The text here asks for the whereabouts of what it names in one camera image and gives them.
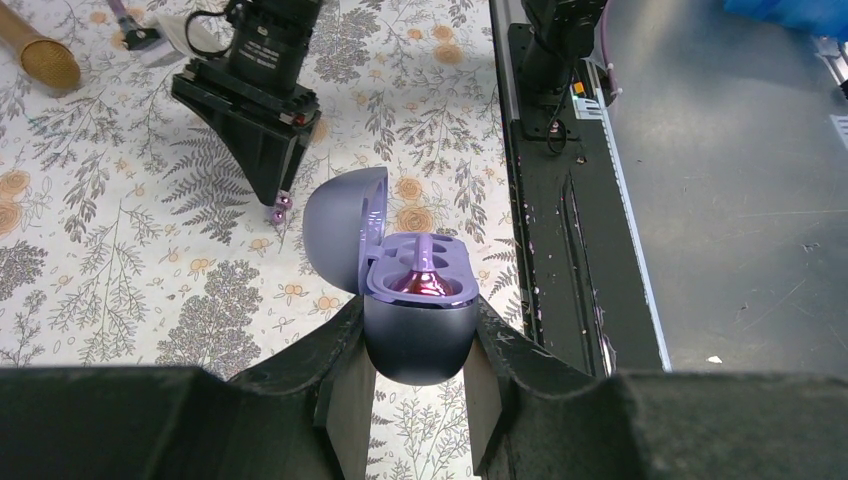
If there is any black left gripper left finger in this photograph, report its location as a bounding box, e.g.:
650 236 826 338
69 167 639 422
1 298 375 479

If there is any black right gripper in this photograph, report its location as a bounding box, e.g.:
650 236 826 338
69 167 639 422
171 59 321 206

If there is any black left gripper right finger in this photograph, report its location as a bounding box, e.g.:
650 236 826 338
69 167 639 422
464 301 847 479

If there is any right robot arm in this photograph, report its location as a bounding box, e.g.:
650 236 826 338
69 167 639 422
171 1 606 219

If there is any floral patterned mat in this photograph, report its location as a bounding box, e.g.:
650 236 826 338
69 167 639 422
0 0 531 480

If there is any brown wooden stick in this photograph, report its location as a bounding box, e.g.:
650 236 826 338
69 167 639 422
1 2 81 91

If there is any blue plastic bin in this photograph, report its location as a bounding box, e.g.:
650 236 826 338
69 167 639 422
723 0 847 41

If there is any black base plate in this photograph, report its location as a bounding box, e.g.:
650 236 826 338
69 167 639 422
497 23 670 376

